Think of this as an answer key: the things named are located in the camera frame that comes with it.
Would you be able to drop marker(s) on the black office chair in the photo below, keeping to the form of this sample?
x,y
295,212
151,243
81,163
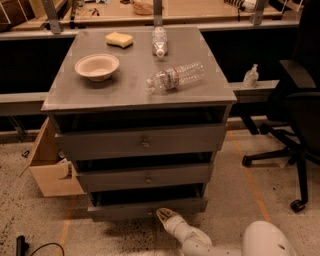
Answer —
x,y
296,102

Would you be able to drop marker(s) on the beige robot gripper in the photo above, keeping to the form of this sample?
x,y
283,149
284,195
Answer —
x,y
177,223

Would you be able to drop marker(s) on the clear sanitizer pump bottle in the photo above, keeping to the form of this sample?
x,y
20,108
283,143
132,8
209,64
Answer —
x,y
251,77

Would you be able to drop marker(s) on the grey bottom drawer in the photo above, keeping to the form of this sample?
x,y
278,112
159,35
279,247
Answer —
x,y
144,202

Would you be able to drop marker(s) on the upright-lying clear water bottle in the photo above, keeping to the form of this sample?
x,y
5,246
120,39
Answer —
x,y
159,42

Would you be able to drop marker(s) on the grey wooden drawer cabinet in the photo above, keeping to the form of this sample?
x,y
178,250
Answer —
x,y
77,104

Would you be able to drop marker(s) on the grey drawer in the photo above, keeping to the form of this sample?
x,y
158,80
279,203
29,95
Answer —
x,y
137,178
141,142
144,202

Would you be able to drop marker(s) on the yellow sponge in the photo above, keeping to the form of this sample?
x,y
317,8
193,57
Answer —
x,y
119,39

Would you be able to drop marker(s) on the open cardboard box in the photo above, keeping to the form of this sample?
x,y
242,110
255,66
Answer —
x,y
53,174

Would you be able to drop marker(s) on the grey middle drawer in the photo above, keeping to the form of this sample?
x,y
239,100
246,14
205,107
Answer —
x,y
137,178

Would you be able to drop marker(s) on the beige paper bowl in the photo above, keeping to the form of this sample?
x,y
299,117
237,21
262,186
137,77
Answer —
x,y
97,67

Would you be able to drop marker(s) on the long wooden workbench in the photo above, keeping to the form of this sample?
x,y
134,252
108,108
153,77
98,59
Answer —
x,y
63,18

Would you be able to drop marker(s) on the clear bottle with red label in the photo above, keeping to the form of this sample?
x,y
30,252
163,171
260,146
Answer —
x,y
175,77

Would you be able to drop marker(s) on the grey top drawer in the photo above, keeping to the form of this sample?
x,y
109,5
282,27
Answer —
x,y
141,142

